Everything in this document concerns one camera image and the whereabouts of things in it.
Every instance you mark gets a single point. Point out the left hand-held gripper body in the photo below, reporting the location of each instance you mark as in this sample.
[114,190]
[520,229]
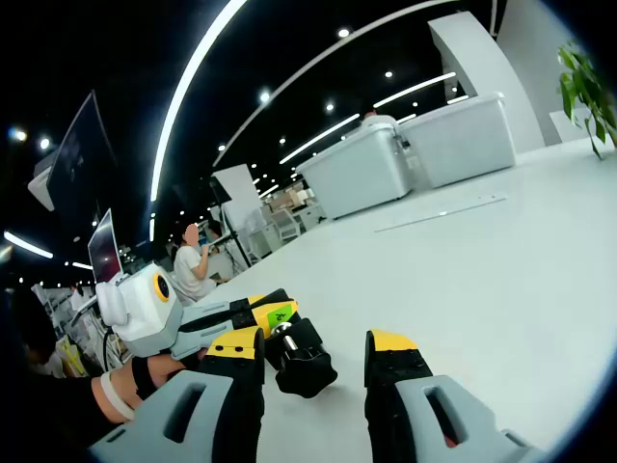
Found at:
[140,308]

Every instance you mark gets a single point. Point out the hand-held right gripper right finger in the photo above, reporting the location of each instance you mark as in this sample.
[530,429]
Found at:
[482,429]

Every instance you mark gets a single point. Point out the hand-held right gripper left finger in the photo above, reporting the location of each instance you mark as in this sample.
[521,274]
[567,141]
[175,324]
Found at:
[144,434]

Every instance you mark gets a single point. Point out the black pad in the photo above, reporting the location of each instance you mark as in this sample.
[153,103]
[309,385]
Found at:
[303,373]

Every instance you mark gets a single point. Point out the white desk cover strip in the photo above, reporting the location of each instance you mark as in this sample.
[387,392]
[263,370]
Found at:
[434,214]

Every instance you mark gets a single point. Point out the person's left hand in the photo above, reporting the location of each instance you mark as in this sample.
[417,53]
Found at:
[166,366]

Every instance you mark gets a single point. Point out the open laptop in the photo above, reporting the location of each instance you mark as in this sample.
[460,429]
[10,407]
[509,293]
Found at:
[105,251]

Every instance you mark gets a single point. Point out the white office chair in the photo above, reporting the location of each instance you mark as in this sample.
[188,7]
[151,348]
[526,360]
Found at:
[287,224]

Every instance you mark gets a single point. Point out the person's head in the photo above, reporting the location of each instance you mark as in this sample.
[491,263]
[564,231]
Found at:
[34,323]

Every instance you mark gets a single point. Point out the curved ceiling light strip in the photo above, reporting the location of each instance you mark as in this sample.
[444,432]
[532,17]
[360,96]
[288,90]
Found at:
[154,188]

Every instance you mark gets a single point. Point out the white storage bin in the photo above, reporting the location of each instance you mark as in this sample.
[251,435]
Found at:
[356,178]
[463,144]

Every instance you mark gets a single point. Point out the large dark monitor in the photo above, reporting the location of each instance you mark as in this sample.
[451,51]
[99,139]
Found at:
[82,164]

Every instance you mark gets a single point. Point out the white chair back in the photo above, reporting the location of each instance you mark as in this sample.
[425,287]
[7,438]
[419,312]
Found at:
[561,125]

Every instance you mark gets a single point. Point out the white square pillar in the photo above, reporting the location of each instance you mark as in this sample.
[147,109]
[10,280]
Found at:
[482,72]

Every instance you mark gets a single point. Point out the potted green plant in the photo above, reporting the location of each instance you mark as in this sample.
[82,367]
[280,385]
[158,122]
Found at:
[583,82]

